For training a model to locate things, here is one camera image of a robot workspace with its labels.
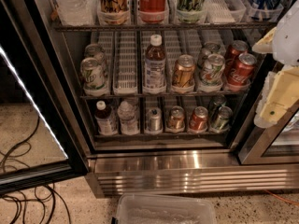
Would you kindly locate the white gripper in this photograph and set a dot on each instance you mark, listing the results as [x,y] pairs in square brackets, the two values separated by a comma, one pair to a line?
[288,36]

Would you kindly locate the clear water bottle top shelf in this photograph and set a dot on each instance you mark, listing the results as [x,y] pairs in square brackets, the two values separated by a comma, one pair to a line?
[75,12]

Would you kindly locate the green can rear bottom shelf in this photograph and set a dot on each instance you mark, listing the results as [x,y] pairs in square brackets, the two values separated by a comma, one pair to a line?
[215,103]

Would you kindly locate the silver can rear middle shelf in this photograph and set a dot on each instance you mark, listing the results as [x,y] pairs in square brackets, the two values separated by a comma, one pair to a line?
[209,47]

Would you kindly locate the silver can shelf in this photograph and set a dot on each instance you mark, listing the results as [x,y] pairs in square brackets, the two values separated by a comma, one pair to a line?
[209,47]
[154,121]

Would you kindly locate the empty white tray top shelf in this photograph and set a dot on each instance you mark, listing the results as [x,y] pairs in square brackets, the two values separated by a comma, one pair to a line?
[225,11]

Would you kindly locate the gold can middle shelf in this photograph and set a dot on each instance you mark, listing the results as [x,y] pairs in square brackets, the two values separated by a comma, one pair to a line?
[182,78]

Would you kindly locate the red can bottom shelf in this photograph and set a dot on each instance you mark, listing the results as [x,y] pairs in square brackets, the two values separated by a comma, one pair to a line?
[198,120]

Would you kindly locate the green tall can top shelf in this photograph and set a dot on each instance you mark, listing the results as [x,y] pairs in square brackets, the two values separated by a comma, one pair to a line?
[190,11]

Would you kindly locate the stainless steel fridge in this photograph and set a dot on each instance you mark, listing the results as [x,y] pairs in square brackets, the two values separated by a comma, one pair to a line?
[242,158]

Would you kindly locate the copper can bottom shelf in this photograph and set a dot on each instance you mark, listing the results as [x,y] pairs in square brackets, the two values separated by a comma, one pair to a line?
[176,119]

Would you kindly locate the brown tea bottle middle shelf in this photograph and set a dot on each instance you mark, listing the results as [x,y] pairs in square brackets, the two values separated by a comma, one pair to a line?
[154,66]

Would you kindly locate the silver can bottom shelf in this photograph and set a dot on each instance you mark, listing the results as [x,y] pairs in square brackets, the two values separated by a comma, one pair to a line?
[154,121]

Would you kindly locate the red Coca-Cola can top shelf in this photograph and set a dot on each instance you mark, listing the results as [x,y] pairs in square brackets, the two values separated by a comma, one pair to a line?
[152,11]

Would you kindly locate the small water bottle bottom shelf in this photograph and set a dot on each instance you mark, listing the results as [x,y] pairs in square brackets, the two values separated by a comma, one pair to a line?
[129,123]

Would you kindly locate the gold tall can top shelf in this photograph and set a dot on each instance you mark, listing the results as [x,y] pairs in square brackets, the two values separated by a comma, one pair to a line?
[113,12]

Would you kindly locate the dark juice bottle bottom shelf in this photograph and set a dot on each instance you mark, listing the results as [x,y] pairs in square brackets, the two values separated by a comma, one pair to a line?
[106,119]

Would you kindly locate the open glass fridge door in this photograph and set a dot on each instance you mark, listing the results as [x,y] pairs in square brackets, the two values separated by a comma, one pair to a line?
[41,141]

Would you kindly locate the red Coke can front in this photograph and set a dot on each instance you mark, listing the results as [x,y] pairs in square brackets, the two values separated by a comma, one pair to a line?
[240,72]

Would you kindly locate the red coke can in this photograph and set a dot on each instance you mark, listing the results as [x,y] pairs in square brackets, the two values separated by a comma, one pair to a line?
[233,51]
[240,72]

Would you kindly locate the red Coke can rear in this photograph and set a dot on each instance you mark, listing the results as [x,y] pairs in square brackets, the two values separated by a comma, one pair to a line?
[233,51]

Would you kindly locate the white green can front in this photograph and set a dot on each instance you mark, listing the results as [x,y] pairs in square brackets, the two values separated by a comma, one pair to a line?
[211,73]

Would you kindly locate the green 7up can front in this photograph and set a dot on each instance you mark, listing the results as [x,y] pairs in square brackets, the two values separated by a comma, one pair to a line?
[93,76]

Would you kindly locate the silver can behind 7up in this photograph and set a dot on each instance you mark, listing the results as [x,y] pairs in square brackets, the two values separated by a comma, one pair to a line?
[95,50]

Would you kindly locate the clear plastic bin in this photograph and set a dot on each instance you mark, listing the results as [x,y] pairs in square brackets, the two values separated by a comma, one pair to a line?
[163,209]

